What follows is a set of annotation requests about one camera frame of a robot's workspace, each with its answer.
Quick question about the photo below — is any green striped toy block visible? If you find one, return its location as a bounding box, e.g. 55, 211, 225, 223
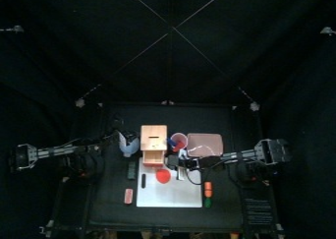
125, 161, 137, 181

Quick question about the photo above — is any orange toy carrot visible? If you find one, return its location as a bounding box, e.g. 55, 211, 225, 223
203, 181, 213, 209

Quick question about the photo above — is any pink toy block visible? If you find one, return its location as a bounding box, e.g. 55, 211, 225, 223
124, 188, 133, 206

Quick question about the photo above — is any pink rectangular tray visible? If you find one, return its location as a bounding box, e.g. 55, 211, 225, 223
185, 132, 224, 158

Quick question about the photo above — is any wooden box with drawer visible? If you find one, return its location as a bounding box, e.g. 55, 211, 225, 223
139, 124, 169, 152

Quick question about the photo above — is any white cutting board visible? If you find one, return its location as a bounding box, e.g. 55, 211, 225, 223
135, 156, 205, 209

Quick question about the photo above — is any red utensil handle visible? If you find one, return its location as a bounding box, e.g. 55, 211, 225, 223
172, 141, 187, 152

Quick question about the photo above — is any flat orange-red dough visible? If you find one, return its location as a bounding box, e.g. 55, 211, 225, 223
155, 168, 172, 185

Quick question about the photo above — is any pale blue bowl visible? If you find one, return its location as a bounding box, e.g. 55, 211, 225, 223
117, 130, 141, 158

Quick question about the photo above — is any white printed table label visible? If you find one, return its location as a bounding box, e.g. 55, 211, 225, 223
243, 198, 273, 229

